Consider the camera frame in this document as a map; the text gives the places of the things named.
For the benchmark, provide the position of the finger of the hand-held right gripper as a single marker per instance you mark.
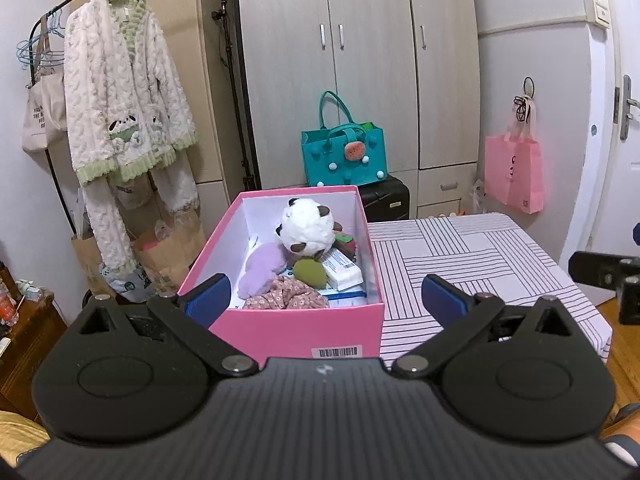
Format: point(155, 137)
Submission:
point(600, 270)

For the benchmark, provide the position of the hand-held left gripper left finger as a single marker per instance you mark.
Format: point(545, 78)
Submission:
point(210, 295)

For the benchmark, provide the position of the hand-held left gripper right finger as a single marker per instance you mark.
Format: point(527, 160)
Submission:
point(442, 295)

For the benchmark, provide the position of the purple plush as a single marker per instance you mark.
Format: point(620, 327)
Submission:
point(262, 270)

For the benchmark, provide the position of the floral fabric scrunchie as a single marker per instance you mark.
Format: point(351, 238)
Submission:
point(290, 295)

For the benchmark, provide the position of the blue white wipes packet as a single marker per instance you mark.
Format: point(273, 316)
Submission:
point(347, 297)

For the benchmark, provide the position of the pink cardboard box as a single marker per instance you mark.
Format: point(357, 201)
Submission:
point(300, 330)

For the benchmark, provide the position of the green plush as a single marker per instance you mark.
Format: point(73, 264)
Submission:
point(309, 272)

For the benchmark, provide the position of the white medicine box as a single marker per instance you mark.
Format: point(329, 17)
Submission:
point(342, 270)

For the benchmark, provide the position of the white panda plush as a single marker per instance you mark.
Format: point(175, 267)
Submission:
point(305, 227)

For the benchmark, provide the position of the striped tablecloth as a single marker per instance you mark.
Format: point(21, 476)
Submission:
point(475, 260)

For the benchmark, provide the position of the red strawberry plush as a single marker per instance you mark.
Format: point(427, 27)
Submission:
point(345, 245)

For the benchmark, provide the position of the white door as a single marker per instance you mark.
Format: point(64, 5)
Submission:
point(600, 160)

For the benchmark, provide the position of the black suitcase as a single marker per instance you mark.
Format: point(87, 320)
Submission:
point(385, 200)

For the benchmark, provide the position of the cream fluffy pajama pants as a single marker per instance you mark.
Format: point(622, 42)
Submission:
point(115, 220)

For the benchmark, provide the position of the pink shopping bag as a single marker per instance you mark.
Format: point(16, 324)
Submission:
point(515, 170)

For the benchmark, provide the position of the teal felt handbag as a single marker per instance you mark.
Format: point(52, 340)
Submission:
point(345, 160)

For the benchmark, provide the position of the black clothes rack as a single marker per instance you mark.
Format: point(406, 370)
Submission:
point(60, 191)

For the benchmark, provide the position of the wooden nightstand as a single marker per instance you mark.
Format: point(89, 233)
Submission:
point(25, 340)

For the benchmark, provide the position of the orange drink bottle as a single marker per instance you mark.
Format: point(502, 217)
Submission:
point(6, 310)

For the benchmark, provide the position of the black light stand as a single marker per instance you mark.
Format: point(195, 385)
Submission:
point(233, 85)

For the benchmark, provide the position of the cream fluffy pajama jacket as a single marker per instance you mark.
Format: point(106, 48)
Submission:
point(120, 90)

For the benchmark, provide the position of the beige tall cabinet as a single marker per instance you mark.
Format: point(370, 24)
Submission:
point(200, 60)

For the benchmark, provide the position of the canvas tote bag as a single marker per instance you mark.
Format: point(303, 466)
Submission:
point(42, 110)

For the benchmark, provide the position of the beige wardrobe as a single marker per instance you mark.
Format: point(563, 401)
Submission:
point(375, 35)

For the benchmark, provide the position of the white wall switch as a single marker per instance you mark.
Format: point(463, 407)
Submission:
point(602, 10)

